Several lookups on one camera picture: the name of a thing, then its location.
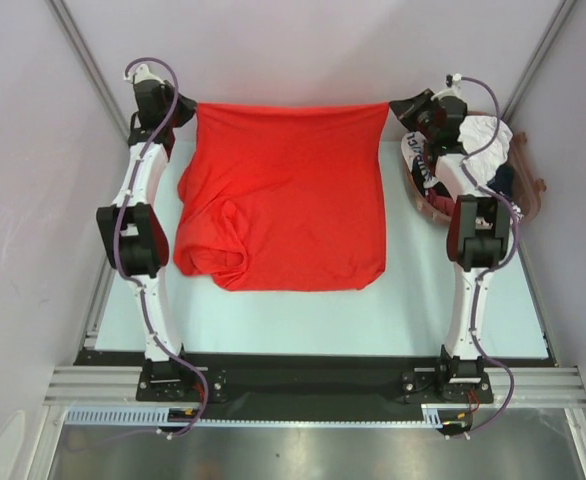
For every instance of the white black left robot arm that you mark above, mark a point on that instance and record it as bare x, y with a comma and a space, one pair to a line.
134, 240

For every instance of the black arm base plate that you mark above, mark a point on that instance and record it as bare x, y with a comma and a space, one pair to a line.
286, 407

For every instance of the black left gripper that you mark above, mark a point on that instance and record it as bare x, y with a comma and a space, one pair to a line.
187, 107

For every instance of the red tank top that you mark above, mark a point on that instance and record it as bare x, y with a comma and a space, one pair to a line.
284, 199

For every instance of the white printed tank top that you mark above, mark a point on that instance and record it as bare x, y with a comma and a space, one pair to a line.
485, 141

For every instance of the brown translucent laundry basket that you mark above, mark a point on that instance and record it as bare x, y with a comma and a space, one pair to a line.
514, 180

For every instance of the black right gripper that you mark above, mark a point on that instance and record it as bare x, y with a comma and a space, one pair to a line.
406, 110

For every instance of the aluminium frame rail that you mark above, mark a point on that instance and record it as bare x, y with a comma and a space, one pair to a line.
521, 388

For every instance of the white slotted cable duct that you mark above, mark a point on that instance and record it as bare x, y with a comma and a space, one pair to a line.
128, 416

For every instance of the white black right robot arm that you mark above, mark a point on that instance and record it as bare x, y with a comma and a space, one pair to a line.
482, 234

